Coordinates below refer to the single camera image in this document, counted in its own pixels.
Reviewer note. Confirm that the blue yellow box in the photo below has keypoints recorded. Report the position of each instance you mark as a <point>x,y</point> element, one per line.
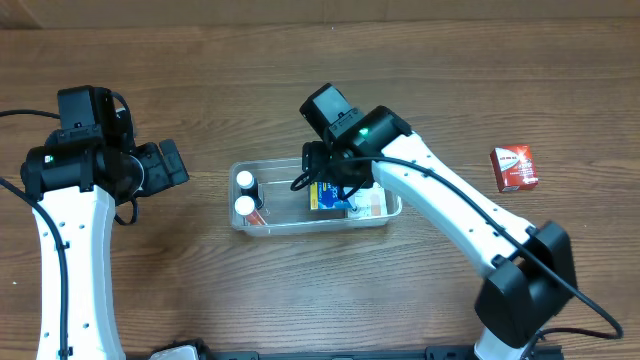
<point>325,196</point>

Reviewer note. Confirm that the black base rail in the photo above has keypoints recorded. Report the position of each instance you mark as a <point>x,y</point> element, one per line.
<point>442,352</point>

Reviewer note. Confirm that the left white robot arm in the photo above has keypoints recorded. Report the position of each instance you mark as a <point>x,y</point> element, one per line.
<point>74,190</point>

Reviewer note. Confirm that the red small box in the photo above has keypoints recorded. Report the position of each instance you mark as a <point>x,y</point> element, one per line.
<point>514,168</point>

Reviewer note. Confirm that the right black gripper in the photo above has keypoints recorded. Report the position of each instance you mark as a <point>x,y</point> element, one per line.
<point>313,160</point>

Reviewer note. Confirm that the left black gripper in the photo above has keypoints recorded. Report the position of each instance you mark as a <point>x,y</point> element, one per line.
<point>172,161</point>

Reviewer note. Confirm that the orange bottle white cap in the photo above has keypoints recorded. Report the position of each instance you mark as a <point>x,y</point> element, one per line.
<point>245,207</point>

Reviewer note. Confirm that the black bottle white cap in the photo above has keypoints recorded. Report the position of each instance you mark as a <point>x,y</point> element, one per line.
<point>249,186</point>

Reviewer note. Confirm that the clear plastic container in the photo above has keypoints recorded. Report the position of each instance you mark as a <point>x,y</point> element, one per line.
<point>288,213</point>

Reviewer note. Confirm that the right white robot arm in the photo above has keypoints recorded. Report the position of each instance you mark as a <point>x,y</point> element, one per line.
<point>528,273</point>

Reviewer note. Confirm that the white plaster box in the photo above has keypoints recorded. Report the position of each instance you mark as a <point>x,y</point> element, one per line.
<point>369,202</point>

